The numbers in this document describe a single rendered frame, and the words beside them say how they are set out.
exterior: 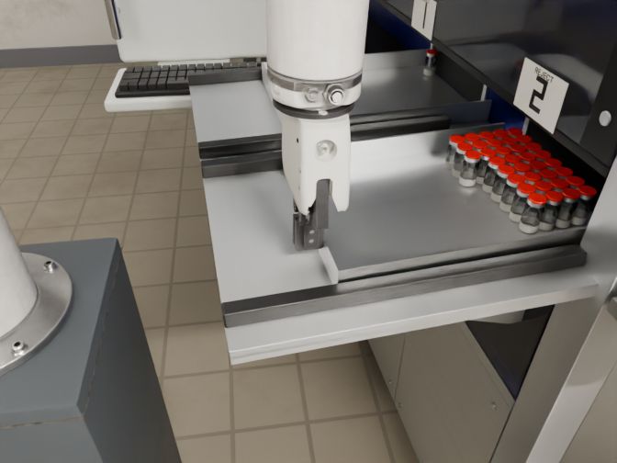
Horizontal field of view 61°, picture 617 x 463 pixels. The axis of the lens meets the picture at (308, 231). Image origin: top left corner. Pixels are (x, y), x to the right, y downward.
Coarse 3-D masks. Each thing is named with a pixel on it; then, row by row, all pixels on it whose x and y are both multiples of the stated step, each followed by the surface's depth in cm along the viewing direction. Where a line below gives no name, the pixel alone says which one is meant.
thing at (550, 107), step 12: (528, 60) 63; (528, 72) 63; (540, 72) 61; (528, 84) 63; (540, 84) 61; (552, 84) 59; (564, 84) 57; (516, 96) 66; (528, 96) 64; (552, 96) 59; (564, 96) 58; (528, 108) 64; (540, 108) 62; (552, 108) 60; (540, 120) 62; (552, 120) 60; (552, 132) 60
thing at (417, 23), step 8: (416, 0) 90; (424, 0) 87; (432, 0) 84; (416, 8) 90; (424, 8) 87; (432, 8) 84; (416, 16) 90; (432, 16) 85; (416, 24) 91; (424, 24) 88; (432, 24) 85; (424, 32) 88
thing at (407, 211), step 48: (384, 144) 76; (432, 144) 78; (384, 192) 70; (432, 192) 70; (480, 192) 70; (336, 240) 62; (384, 240) 62; (432, 240) 62; (480, 240) 62; (528, 240) 57; (576, 240) 59
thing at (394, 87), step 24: (264, 72) 97; (384, 72) 105; (408, 72) 105; (360, 96) 95; (384, 96) 95; (408, 96) 95; (432, 96) 95; (456, 96) 95; (360, 120) 82; (384, 120) 83; (456, 120) 87; (480, 120) 88
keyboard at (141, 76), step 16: (176, 64) 123; (192, 64) 123; (208, 64) 123; (224, 64) 123; (240, 64) 122; (256, 64) 126; (128, 80) 115; (144, 80) 115; (160, 80) 115; (176, 80) 115; (128, 96) 113
